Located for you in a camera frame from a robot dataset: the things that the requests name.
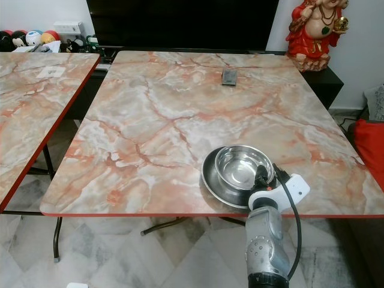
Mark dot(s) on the marble folding table red edge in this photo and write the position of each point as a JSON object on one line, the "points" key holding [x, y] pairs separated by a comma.
{"points": [[36, 120]]}

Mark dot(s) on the green toy figure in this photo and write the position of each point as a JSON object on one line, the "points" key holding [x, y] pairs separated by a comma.
{"points": [[92, 43]]}

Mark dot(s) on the white and blue doll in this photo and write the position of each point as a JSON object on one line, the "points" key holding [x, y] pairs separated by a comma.
{"points": [[34, 38]]}

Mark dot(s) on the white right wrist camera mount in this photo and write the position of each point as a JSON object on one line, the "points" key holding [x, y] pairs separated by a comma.
{"points": [[283, 192]]}

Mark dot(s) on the red and black doll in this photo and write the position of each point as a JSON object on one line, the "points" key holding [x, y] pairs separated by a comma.
{"points": [[6, 39]]}

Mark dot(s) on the marble folding table large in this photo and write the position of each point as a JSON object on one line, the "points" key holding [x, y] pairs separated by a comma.
{"points": [[156, 132]]}

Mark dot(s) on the small black flat case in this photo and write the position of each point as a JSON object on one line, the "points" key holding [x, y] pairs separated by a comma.
{"points": [[230, 77]]}

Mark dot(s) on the black television screen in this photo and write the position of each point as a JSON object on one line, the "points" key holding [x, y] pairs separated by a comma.
{"points": [[180, 24]]}

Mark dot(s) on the grey cushion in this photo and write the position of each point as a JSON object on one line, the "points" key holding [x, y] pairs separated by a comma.
{"points": [[376, 102]]}

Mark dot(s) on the steel bowl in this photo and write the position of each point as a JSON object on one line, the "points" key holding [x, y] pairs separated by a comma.
{"points": [[240, 167]]}

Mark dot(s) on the white paper label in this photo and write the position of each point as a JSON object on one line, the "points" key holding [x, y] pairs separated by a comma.
{"points": [[53, 72]]}

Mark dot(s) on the steel plate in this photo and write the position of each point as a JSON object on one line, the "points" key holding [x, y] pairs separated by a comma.
{"points": [[211, 181]]}

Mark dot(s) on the red cushion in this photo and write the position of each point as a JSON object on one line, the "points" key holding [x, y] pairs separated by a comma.
{"points": [[369, 147]]}

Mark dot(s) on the red laughing Buddha statue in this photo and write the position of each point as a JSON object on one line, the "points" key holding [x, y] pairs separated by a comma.
{"points": [[315, 36]]}

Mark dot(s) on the orange and red doll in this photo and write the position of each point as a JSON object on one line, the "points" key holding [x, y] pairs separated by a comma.
{"points": [[50, 37]]}

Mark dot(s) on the black and white panda toy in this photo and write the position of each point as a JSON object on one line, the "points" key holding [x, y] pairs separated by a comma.
{"points": [[76, 45]]}

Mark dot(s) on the white wall socket strip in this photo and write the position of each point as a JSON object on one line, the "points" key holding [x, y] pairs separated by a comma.
{"points": [[67, 29]]}

